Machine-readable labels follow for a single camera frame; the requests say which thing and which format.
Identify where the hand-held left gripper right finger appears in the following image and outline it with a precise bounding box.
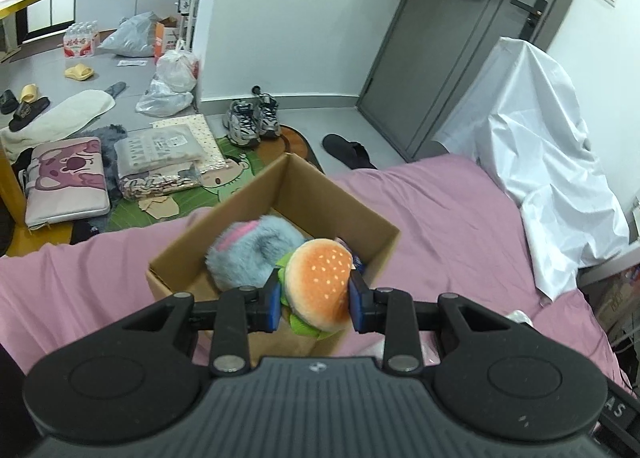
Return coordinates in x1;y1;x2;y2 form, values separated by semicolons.
348;271;507;374

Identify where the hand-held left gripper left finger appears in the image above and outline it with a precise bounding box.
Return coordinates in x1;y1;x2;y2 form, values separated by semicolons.
120;274;284;374

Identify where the hamburger plush toy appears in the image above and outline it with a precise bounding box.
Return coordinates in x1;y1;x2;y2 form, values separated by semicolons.
276;237;354;339

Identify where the grey fluffy plush toy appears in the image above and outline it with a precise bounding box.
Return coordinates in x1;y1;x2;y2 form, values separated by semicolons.
206;216;307;292

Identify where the brown cardboard box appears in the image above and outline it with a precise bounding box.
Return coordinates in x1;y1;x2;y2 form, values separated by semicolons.
146;153;402;370

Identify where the brown printed carton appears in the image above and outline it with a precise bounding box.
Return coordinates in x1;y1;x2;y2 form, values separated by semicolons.
595;264;640;341

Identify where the pink bed sheet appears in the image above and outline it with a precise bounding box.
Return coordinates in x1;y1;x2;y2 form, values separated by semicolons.
0;153;627;391

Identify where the green cartoon floor mat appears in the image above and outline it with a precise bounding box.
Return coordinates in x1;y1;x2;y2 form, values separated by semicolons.
107;124;327;235

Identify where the brown patterned package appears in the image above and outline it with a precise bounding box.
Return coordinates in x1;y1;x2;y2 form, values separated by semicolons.
118;169;204;202

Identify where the beige dotted parcel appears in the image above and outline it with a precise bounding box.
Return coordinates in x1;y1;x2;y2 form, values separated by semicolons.
151;113;226;175

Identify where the grey white sneaker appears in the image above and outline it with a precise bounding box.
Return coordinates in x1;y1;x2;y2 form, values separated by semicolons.
227;99;261;148
252;85;282;139

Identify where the grey parcel bag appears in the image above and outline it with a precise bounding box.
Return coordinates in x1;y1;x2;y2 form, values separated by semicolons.
113;130;206;177

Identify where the clear plastic bag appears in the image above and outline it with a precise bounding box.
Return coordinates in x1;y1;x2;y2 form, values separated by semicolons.
135;79;195;118

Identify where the grey fluffy rug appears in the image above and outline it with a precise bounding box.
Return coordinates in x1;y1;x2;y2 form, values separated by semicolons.
70;123;127;239

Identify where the white cover sheet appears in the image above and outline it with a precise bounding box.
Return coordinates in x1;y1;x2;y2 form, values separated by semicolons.
432;36;632;302

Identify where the pink bear laptop bag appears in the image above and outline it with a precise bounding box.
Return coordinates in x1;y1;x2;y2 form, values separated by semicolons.
23;136;111;230

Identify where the white red plastic bag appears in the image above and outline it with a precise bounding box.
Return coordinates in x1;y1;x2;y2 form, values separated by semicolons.
155;38;199;94

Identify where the grey door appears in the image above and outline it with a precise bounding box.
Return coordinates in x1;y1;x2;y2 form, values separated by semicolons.
357;0;585;163

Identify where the long white cushion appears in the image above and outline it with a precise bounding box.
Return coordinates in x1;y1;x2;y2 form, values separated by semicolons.
0;89;115;155

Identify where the orange white carton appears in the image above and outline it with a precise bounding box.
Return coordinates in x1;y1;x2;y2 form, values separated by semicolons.
153;16;181;65

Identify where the grey plastic bag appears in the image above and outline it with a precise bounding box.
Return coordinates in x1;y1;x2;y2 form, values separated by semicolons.
97;12;162;58

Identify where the black gold slipper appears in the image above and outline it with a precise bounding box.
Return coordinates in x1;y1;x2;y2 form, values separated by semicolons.
0;90;51;132

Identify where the water bottle pack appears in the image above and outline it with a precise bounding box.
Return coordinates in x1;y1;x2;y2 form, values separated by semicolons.
62;21;101;60

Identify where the black door handle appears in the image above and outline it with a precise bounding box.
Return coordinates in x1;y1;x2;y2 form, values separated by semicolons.
510;0;549;45

